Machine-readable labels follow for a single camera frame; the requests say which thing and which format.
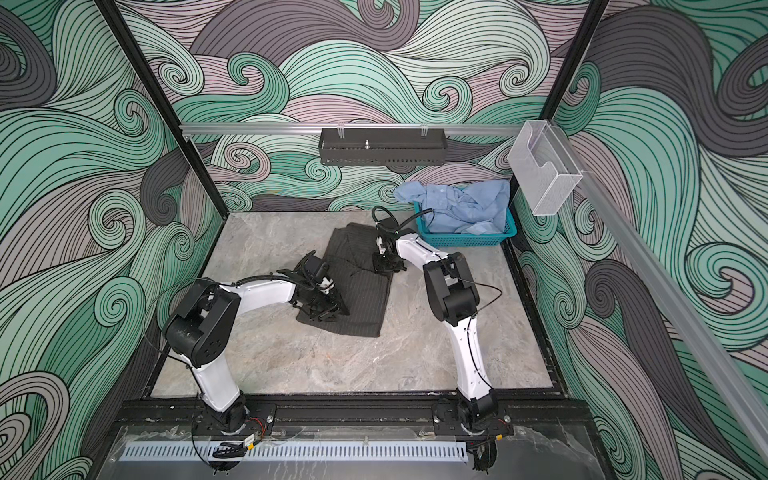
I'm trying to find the light blue shirt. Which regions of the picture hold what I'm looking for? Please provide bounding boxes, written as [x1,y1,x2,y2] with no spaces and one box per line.
[394,180,510,235]

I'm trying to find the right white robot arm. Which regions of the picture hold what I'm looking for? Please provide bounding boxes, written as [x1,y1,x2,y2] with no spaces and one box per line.
[372,206,498,435]

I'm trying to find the aluminium rail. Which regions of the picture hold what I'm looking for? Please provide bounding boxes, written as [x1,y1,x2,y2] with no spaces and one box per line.
[549,124,767,460]
[180,122,522,137]

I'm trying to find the white slotted cable duct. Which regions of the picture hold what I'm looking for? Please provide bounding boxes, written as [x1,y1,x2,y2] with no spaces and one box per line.
[117,440,469,463]

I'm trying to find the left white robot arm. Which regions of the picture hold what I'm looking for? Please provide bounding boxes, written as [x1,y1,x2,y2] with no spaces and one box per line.
[163,251,349,435]

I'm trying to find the aluminium back rail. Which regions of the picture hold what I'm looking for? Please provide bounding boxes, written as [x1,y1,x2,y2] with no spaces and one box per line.
[180,122,522,137]

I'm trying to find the dark grey pinstripe shirt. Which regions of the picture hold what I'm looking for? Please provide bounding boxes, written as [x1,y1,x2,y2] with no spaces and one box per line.
[296,223,392,338]

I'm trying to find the black perforated wall tray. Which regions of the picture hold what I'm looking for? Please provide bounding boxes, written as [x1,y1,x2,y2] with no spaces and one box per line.
[318,129,448,167]

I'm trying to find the teal plastic basket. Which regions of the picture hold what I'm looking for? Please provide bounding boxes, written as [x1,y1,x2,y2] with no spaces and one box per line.
[414,202,517,248]

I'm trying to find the clear plastic wall bin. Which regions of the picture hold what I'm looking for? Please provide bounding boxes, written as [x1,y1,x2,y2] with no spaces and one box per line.
[507,120,583,217]

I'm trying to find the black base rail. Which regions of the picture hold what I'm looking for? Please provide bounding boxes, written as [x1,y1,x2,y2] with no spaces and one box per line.
[116,392,591,436]

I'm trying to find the aluminium right rail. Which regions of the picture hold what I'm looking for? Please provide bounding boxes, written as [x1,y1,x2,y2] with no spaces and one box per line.
[549,124,767,460]

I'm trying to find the black left corner post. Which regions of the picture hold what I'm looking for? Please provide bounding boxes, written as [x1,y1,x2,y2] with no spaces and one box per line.
[94,0,229,220]

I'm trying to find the black right corner post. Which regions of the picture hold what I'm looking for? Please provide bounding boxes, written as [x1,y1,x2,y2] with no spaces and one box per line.
[538,0,609,121]

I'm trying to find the black corner post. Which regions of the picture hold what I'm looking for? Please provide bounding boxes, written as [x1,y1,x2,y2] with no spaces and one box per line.
[538,0,609,121]
[94,0,229,220]

